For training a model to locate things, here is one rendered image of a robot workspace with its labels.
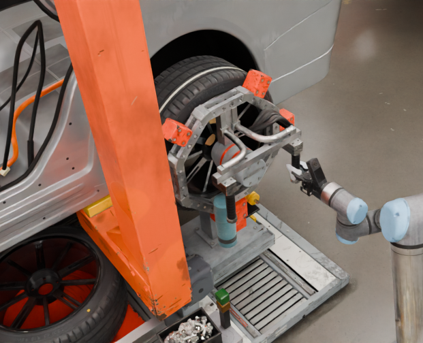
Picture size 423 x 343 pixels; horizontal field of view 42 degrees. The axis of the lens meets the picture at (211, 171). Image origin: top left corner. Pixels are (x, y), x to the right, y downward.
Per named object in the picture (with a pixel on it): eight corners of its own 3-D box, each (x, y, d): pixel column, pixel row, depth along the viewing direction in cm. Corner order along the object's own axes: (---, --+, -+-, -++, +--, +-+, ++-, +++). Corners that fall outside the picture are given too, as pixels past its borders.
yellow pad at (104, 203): (103, 187, 247) (100, 179, 244) (118, 203, 239) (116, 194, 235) (75, 201, 242) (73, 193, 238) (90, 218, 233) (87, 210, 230)
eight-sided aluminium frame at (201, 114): (271, 169, 262) (269, 69, 226) (280, 175, 258) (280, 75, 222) (178, 224, 240) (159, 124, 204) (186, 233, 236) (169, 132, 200)
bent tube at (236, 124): (263, 112, 229) (263, 91, 222) (296, 133, 216) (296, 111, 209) (231, 130, 221) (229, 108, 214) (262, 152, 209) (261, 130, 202)
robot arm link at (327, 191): (328, 194, 207) (346, 182, 211) (319, 188, 210) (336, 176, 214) (327, 211, 213) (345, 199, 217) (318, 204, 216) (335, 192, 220)
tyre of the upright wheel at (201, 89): (99, 175, 232) (204, 194, 281) (127, 205, 218) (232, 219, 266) (167, 32, 217) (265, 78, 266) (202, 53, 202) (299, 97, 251)
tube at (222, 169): (227, 133, 221) (225, 111, 214) (258, 154, 208) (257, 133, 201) (191, 152, 213) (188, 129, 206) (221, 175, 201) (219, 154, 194)
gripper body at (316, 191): (298, 189, 224) (319, 205, 216) (298, 173, 218) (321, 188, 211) (311, 180, 227) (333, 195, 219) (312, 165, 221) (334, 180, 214)
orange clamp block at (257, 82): (251, 91, 228) (260, 71, 225) (263, 99, 223) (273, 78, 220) (240, 88, 223) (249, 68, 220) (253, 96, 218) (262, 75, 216)
